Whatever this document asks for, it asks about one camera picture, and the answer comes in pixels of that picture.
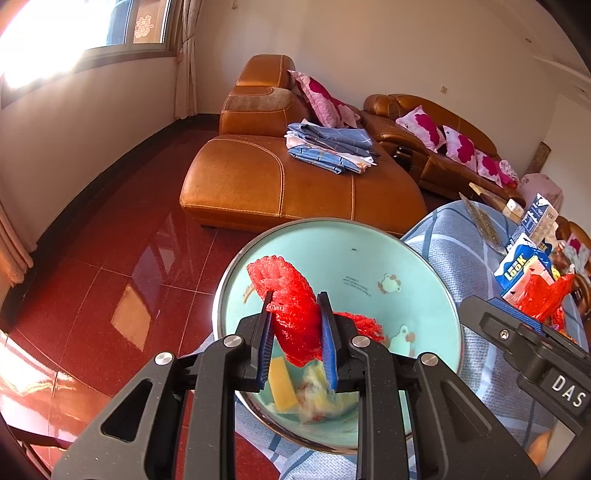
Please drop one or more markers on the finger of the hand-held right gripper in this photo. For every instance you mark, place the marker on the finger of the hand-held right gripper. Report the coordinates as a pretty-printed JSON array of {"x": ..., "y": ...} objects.
[{"x": 510, "y": 311}]

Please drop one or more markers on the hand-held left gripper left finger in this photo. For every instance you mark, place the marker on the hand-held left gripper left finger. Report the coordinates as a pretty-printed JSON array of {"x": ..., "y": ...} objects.
[{"x": 265, "y": 344}]

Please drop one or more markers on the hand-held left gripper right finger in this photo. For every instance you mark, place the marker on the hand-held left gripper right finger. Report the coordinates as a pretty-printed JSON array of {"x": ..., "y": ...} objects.
[{"x": 328, "y": 348}]

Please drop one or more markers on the red plastic bag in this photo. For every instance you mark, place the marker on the red plastic bag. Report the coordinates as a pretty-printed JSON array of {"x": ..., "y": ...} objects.
[{"x": 549, "y": 295}]

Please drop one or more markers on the red foam fruit net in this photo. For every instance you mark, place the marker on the red foam fruit net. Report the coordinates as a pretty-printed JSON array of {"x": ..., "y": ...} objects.
[{"x": 295, "y": 314}]

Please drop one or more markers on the yellow sponge piece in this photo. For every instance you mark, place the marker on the yellow sponge piece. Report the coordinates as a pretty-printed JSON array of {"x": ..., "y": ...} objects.
[{"x": 282, "y": 387}]

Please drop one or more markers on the pale wrapper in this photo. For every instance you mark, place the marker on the pale wrapper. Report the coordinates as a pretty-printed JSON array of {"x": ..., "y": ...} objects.
[{"x": 318, "y": 401}]

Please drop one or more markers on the light blue enamel basin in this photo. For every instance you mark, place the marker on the light blue enamel basin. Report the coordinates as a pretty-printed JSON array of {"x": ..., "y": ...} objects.
[{"x": 351, "y": 258}]

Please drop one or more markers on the person's right hand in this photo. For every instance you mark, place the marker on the person's right hand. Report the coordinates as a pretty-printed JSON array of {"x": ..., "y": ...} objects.
[{"x": 540, "y": 447}]

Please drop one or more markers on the small blue white gable carton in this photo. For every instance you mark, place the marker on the small blue white gable carton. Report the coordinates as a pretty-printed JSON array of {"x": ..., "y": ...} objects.
[{"x": 517, "y": 267}]

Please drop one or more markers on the crumpled colourful wrapper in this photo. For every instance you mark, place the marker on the crumpled colourful wrapper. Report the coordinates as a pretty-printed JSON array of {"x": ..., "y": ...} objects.
[{"x": 572, "y": 256}]

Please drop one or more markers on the clear packet with dark contents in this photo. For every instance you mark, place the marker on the clear packet with dark contents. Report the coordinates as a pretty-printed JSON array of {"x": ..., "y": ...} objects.
[
  {"x": 489, "y": 217},
  {"x": 480, "y": 226}
]

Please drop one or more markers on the blue plaid tablecloth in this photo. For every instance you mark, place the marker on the blue plaid tablecloth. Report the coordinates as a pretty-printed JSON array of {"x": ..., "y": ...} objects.
[{"x": 443, "y": 249}]

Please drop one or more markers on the tall blue white milk carton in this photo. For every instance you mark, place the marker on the tall blue white milk carton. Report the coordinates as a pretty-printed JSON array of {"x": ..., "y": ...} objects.
[{"x": 538, "y": 217}]

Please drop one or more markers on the wooden chair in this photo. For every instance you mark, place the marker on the wooden chair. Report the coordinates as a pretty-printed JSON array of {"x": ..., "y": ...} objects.
[{"x": 570, "y": 228}]

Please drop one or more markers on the small beige box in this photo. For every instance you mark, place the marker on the small beige box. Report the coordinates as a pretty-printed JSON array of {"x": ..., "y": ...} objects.
[{"x": 515, "y": 208}]

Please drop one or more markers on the brown cardboard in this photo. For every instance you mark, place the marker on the brown cardboard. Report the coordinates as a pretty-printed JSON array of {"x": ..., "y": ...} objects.
[{"x": 485, "y": 191}]

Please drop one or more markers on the pink cloth cover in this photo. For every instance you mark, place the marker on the pink cloth cover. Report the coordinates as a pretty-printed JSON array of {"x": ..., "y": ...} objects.
[{"x": 540, "y": 191}]

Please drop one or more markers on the brown leather chaise sofa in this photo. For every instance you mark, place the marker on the brown leather chaise sofa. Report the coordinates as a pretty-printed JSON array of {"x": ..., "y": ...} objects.
[{"x": 240, "y": 180}]

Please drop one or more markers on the folded striped blue white cloth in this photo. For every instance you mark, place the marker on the folded striped blue white cloth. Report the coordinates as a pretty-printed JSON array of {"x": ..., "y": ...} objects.
[{"x": 323, "y": 160}]

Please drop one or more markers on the folded blue plaid sheet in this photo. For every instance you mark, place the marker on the folded blue plaid sheet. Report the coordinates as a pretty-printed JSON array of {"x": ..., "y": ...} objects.
[{"x": 332, "y": 136}]

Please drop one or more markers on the large pink floral pillow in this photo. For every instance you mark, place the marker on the large pink floral pillow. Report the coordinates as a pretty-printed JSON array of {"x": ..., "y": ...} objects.
[{"x": 323, "y": 99}]

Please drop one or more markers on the beige curtain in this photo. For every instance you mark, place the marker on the beige curtain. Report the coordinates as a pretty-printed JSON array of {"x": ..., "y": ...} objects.
[
  {"x": 187, "y": 60},
  {"x": 14, "y": 244}
]

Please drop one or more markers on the window decal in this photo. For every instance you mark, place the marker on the window decal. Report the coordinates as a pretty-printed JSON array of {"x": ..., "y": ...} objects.
[{"x": 145, "y": 28}]

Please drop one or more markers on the window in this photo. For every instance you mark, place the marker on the window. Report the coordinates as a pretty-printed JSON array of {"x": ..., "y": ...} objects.
[{"x": 69, "y": 27}]

